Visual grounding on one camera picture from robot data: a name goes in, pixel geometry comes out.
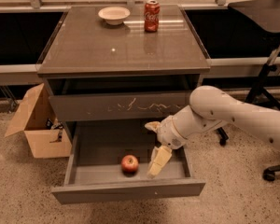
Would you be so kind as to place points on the grey top drawer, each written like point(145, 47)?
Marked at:
point(100, 98)

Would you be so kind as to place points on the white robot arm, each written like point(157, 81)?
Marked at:
point(194, 117)

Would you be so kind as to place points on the black side table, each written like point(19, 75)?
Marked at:
point(261, 16)

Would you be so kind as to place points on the grey drawer cabinet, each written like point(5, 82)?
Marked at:
point(86, 46)

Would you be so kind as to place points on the open grey middle drawer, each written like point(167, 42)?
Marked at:
point(94, 171)

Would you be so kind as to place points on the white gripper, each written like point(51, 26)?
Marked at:
point(167, 132)

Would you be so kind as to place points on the white bowl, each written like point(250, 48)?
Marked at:
point(114, 15)

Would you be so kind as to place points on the black office chair base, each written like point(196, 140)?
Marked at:
point(269, 173)

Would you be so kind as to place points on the red apple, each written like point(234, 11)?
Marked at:
point(129, 164)

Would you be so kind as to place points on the red soda can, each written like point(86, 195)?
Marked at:
point(151, 16)

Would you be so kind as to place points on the open cardboard box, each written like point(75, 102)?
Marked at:
point(35, 118)

